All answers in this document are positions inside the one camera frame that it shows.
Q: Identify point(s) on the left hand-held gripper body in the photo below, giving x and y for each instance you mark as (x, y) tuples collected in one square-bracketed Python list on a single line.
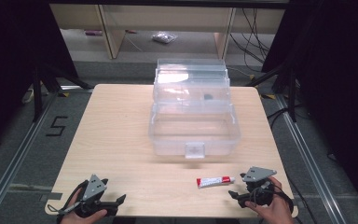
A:
[(93, 188)]

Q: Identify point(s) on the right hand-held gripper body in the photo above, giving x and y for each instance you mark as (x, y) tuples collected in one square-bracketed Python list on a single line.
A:
[(258, 186)]

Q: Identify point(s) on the red and white tube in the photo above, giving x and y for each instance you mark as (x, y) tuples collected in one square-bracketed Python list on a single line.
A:
[(215, 181)]

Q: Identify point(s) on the clear plastic storage box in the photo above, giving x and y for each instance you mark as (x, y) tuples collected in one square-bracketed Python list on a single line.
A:
[(193, 112)]

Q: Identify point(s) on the person's right hand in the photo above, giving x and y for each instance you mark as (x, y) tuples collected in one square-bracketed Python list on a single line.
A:
[(275, 208)]

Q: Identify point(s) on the person's left hand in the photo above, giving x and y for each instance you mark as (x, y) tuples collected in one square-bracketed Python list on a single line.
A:
[(84, 216)]

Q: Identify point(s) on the small dark item in box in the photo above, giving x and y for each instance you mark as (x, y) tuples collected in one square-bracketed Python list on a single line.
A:
[(209, 96)]

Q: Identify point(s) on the black metal stand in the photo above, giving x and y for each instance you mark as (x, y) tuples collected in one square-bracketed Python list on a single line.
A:
[(38, 90), (287, 84)]

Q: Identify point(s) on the small pink item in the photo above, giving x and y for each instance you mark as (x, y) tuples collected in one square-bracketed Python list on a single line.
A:
[(93, 32)]

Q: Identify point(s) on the crumpled clear plastic bag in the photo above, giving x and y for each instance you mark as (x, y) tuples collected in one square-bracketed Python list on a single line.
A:
[(164, 37)]

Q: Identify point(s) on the light wooden shelf unit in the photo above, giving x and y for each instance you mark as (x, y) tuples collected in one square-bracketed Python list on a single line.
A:
[(167, 18)]

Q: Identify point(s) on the aluminium floor rail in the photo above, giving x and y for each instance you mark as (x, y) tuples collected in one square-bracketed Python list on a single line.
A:
[(12, 161), (310, 161)]

